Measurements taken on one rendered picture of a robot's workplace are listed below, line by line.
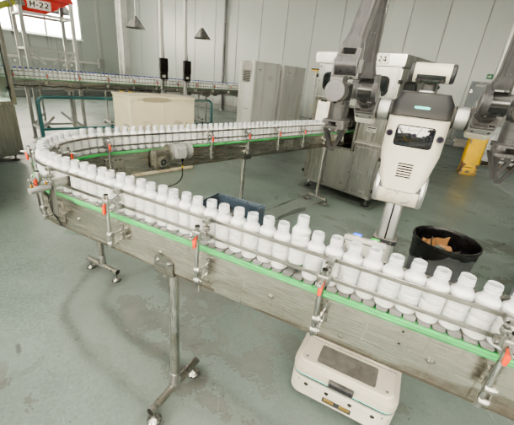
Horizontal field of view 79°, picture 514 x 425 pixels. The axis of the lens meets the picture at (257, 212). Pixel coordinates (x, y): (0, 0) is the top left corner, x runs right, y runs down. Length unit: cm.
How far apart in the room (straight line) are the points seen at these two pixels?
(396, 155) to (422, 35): 1163
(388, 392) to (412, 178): 103
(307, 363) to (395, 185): 100
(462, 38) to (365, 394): 1206
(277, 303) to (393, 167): 77
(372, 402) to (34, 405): 166
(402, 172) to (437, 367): 76
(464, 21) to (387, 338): 1239
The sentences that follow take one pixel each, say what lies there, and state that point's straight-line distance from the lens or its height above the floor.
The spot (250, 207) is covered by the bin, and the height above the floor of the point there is 92.
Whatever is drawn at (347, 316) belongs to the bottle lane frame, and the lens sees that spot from 105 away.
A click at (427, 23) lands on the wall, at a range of 1306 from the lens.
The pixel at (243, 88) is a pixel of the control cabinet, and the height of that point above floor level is 132.
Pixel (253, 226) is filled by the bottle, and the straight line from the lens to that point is 106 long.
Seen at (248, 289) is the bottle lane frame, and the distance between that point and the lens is 115.
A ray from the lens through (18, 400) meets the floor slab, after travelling 218.
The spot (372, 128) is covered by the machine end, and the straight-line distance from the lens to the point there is 460.
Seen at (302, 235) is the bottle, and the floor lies 115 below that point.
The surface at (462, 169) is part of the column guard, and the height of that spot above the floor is 9.
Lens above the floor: 159
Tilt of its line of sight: 23 degrees down
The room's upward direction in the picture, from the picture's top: 6 degrees clockwise
